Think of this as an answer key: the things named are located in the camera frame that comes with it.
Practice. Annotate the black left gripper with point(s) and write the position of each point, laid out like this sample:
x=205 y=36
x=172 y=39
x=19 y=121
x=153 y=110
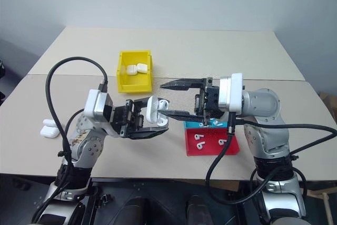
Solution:
x=123 y=121

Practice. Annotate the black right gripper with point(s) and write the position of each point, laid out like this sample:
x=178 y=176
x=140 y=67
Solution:
x=210 y=101

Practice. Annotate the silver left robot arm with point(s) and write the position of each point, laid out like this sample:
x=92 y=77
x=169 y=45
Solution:
x=87 y=146

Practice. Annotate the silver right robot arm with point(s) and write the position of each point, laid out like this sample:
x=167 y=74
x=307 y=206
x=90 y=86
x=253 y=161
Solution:
x=268 y=135

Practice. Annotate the yellow plastic bin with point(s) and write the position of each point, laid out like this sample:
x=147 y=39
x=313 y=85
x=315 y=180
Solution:
x=131 y=84

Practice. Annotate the teal flat tray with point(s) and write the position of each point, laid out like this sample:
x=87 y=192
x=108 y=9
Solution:
x=193 y=125

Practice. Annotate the white earbud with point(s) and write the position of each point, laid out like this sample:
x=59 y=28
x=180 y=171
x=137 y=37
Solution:
x=217 y=123
x=200 y=146
x=197 y=137
x=222 y=142

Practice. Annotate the red flat tray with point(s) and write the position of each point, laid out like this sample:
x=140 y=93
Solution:
x=210 y=148

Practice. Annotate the dark rounded shape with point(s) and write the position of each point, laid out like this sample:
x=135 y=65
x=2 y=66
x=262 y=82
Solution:
x=197 y=209

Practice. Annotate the brown cardboard box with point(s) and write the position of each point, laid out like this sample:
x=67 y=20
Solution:
x=330 y=106

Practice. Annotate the dark object at room edge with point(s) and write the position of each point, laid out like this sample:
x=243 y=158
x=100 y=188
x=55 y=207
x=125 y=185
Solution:
x=2 y=77

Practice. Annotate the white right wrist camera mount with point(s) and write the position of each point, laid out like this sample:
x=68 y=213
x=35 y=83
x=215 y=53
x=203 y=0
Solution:
x=233 y=92

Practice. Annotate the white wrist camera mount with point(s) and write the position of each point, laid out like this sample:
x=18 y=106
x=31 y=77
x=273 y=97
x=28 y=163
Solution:
x=92 y=103
x=233 y=92

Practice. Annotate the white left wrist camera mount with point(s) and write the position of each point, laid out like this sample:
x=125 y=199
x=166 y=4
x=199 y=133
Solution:
x=92 y=103

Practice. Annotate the wooden frame piece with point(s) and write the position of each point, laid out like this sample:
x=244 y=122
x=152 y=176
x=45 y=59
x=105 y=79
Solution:
x=326 y=198

